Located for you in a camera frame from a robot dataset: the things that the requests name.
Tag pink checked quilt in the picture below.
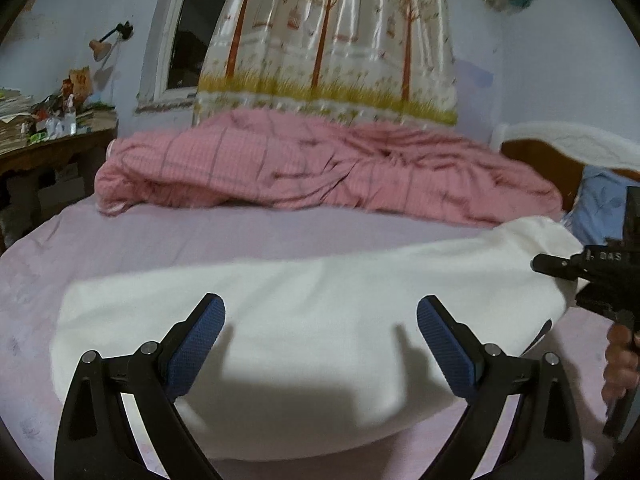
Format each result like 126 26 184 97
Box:
94 109 566 228

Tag dark wooden desk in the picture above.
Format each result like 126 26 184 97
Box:
0 125 118 256

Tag pink wall lamp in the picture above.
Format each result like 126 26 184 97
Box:
89 21 135 61

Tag person's right hand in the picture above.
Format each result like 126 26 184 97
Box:
602 322 640 406

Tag orange snack bag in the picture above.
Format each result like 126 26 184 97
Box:
61 66 93 106

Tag blue floral pillow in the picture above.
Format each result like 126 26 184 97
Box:
562 165 631 251

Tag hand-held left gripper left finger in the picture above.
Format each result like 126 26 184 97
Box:
54 292 227 480

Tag white framed window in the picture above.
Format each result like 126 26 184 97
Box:
137 0 241 111

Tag stack of books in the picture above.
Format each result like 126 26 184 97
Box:
75 105 118 133

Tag white printed hoodie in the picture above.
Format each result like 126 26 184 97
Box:
50 216 591 461

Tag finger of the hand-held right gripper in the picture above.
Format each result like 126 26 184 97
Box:
575 281 636 329
531 253 588 282

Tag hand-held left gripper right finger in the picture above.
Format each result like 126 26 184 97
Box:
416 295 586 480

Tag white wooden headboard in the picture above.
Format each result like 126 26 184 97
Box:
492 121 640 211

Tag tree print curtain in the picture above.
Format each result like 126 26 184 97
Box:
192 0 458 128

